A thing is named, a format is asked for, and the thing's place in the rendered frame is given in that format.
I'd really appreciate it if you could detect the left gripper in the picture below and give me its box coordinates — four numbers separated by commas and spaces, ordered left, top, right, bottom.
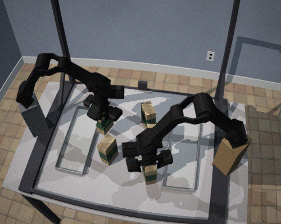
126, 149, 173, 172

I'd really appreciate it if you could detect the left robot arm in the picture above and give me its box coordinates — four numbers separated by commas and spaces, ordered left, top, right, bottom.
122, 92, 248, 158

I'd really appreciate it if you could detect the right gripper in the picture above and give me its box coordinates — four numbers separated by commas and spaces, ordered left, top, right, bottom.
83, 95, 123, 122

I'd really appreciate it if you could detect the long shallow white tray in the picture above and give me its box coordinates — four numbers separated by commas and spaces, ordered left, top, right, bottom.
161, 123, 200, 192
55, 105, 97, 176

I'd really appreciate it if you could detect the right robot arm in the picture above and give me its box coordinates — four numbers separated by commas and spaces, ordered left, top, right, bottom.
16, 53, 124, 121

